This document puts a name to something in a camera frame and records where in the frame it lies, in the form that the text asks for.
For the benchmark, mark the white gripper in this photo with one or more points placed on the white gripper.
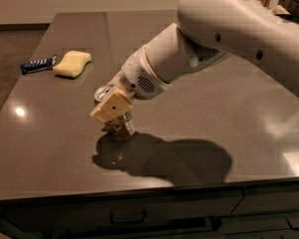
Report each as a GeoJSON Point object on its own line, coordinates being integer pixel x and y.
{"type": "Point", "coordinates": [139, 79]}

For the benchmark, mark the orange soda can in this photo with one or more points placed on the orange soda can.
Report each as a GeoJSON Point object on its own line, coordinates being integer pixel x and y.
{"type": "Point", "coordinates": [121, 128]}

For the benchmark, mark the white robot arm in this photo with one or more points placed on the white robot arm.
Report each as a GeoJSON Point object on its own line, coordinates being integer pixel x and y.
{"type": "Point", "coordinates": [206, 31]}

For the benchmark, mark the yellow sponge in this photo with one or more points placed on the yellow sponge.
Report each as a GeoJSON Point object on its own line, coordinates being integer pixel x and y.
{"type": "Point", "coordinates": [72, 64]}

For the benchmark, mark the blue striped snack wrapper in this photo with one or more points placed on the blue striped snack wrapper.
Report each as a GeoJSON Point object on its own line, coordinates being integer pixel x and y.
{"type": "Point", "coordinates": [39, 65]}

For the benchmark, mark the right cabinet drawer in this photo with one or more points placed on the right cabinet drawer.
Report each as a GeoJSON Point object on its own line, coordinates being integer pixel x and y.
{"type": "Point", "coordinates": [264, 209]}

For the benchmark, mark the cabinet drawer with handle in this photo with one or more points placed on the cabinet drawer with handle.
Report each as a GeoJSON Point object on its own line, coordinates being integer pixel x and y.
{"type": "Point", "coordinates": [88, 215]}

